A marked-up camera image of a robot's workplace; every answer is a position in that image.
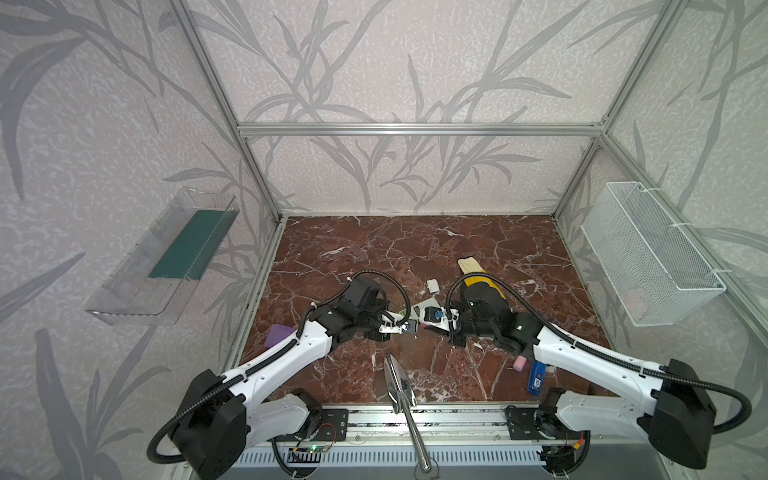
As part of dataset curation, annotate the purple toy shovel pink handle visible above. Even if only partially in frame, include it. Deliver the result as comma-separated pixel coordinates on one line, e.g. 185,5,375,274
263,324,295,349

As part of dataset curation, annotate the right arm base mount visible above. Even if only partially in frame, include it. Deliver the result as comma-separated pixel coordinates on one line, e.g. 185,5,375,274
504,405,590,444

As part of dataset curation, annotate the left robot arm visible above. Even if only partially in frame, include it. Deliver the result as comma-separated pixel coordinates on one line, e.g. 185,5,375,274
146,271,411,479

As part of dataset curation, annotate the yellow black work glove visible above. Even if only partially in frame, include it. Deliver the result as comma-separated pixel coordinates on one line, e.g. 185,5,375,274
457,257,506,299

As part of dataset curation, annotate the metal trowel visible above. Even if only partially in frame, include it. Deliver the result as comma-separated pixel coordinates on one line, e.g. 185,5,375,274
384,352,433,474

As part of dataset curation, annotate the clear plastic wall shelf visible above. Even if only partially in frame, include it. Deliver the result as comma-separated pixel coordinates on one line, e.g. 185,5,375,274
85,187,240,326

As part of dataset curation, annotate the red white remote control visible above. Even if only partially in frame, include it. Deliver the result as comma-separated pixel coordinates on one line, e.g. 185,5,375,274
399,298,450,334

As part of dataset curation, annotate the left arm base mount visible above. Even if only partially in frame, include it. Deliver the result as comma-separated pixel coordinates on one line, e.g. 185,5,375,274
275,407,350,442

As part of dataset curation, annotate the white battery cover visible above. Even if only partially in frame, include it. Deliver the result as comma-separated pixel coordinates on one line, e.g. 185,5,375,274
427,279,440,294

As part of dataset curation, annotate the blue lighter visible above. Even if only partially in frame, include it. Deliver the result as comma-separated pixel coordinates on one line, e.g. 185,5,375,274
526,361,547,396

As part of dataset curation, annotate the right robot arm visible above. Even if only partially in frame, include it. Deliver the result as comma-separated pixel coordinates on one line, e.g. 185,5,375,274
444,274,753,470

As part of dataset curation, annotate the white wire wall basket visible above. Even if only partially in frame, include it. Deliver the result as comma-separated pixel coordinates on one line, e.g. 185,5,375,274
581,181,727,327

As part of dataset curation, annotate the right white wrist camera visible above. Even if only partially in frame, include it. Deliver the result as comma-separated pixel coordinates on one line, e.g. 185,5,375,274
420,306,459,332

